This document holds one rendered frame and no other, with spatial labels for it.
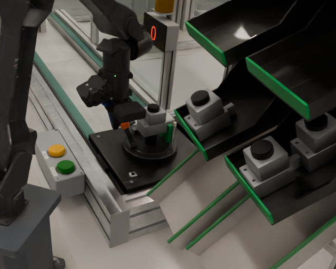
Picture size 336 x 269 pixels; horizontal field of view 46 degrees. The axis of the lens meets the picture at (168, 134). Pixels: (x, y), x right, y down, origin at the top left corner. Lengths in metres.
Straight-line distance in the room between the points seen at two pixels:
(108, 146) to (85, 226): 0.21
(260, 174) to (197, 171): 0.28
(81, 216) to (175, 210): 0.28
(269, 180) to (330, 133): 0.10
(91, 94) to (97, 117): 0.43
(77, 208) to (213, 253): 0.40
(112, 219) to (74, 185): 0.15
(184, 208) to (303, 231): 0.23
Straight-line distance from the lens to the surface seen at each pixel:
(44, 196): 0.74
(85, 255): 0.90
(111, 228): 0.87
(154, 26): 1.09
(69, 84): 1.43
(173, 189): 0.82
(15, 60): 0.61
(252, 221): 0.71
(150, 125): 0.94
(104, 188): 0.91
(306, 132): 0.56
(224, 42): 0.60
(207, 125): 0.64
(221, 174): 0.77
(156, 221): 0.93
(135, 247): 0.92
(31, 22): 0.61
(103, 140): 1.04
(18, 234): 0.69
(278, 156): 0.54
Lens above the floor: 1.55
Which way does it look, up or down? 33 degrees down
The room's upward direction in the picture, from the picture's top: 7 degrees clockwise
